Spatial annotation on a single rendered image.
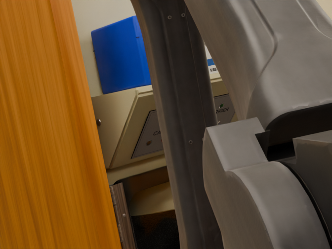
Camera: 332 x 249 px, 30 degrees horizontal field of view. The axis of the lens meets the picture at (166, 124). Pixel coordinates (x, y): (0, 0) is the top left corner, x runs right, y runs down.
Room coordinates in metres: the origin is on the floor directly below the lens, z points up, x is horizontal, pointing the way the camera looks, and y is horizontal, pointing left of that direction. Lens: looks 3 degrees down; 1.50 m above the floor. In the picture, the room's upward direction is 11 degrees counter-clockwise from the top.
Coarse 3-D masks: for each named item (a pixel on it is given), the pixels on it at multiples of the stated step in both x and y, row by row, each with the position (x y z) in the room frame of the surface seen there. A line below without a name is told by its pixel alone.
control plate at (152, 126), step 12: (216, 96) 0.88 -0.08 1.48; (228, 96) 0.90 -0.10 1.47; (216, 108) 0.90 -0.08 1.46; (228, 108) 0.92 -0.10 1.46; (156, 120) 0.82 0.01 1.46; (228, 120) 0.95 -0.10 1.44; (144, 132) 0.82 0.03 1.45; (156, 132) 0.84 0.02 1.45; (144, 144) 0.84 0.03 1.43; (156, 144) 0.86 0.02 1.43; (132, 156) 0.84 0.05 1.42
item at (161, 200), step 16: (144, 176) 0.88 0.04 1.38; (160, 176) 0.90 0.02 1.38; (128, 192) 0.86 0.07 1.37; (144, 192) 0.88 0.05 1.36; (160, 192) 0.90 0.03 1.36; (128, 208) 0.86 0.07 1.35; (144, 208) 0.88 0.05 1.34; (160, 208) 0.89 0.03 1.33; (144, 224) 0.87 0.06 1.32; (160, 224) 0.89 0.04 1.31; (176, 224) 0.91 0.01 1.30; (144, 240) 0.87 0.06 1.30; (160, 240) 0.89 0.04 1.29; (176, 240) 0.91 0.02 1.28
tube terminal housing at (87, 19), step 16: (80, 0) 0.87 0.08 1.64; (96, 0) 0.88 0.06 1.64; (112, 0) 0.90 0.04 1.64; (128, 0) 0.92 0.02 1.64; (80, 16) 0.86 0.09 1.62; (96, 16) 0.88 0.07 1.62; (112, 16) 0.90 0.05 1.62; (128, 16) 0.92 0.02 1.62; (80, 32) 0.86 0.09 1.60; (96, 64) 0.87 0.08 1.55; (96, 80) 0.87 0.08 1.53; (144, 160) 0.90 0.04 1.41; (160, 160) 0.92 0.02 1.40; (112, 176) 0.86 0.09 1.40; (128, 176) 0.88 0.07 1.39
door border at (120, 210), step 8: (120, 184) 0.85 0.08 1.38; (120, 192) 0.85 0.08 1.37; (120, 200) 0.85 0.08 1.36; (120, 208) 0.85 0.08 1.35; (120, 216) 0.85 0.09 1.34; (128, 216) 0.86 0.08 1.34; (120, 224) 0.85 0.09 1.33; (128, 224) 0.85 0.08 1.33; (128, 232) 0.85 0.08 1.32; (128, 240) 0.85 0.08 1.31; (128, 248) 0.85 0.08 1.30
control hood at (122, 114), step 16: (96, 96) 0.83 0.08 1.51; (112, 96) 0.80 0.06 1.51; (128, 96) 0.77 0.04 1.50; (144, 96) 0.77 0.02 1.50; (96, 112) 0.83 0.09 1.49; (112, 112) 0.81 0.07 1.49; (128, 112) 0.78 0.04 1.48; (144, 112) 0.79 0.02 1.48; (112, 128) 0.81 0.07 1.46; (128, 128) 0.80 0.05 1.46; (112, 144) 0.82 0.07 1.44; (128, 144) 0.82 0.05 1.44; (112, 160) 0.83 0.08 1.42; (128, 160) 0.85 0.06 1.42
